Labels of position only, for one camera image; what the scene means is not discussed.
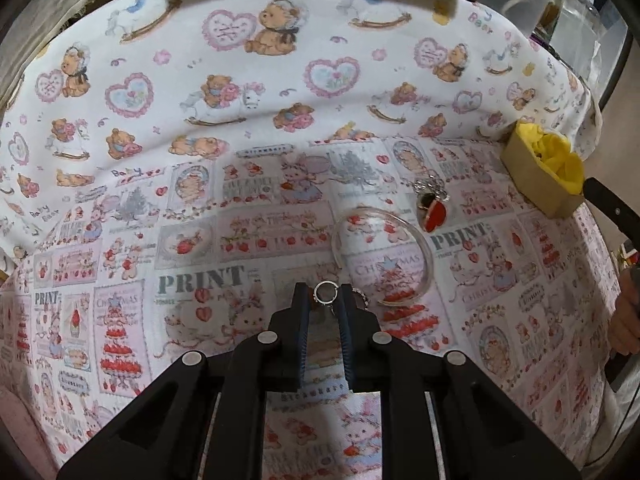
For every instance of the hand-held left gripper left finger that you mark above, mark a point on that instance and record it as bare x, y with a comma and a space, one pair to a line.
303, 340

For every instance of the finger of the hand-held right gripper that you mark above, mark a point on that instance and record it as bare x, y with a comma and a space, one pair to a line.
612, 207

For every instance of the clear spray bottle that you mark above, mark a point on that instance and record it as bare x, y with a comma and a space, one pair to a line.
590, 30

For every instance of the person's right hand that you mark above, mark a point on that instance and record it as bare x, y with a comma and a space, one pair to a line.
627, 315

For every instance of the teddy bear printed cloth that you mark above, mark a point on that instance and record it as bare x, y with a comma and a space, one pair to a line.
165, 60

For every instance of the yellow tissue paper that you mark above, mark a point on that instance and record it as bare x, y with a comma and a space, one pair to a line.
555, 155

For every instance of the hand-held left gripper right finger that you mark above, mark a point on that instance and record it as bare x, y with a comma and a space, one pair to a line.
346, 340

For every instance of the octagonal cardboard box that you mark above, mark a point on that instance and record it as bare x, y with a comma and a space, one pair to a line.
530, 170

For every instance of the white garment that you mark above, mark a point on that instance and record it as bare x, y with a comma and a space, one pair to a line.
620, 425

